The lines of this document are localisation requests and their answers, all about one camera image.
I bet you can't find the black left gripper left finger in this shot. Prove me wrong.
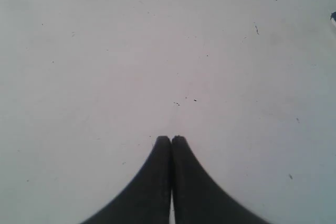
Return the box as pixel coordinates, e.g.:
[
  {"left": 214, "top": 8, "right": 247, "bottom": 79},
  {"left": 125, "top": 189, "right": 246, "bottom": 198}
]
[{"left": 84, "top": 136, "right": 171, "bottom": 223}]

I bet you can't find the black paintbrush with blue bristles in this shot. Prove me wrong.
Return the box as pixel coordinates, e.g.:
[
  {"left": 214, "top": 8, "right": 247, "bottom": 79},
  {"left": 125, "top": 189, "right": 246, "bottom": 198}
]
[{"left": 330, "top": 12, "right": 336, "bottom": 27}]

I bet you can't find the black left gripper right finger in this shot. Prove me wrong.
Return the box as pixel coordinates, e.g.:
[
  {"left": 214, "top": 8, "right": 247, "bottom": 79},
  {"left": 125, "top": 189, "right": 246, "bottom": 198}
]
[{"left": 171, "top": 136, "right": 267, "bottom": 223}]

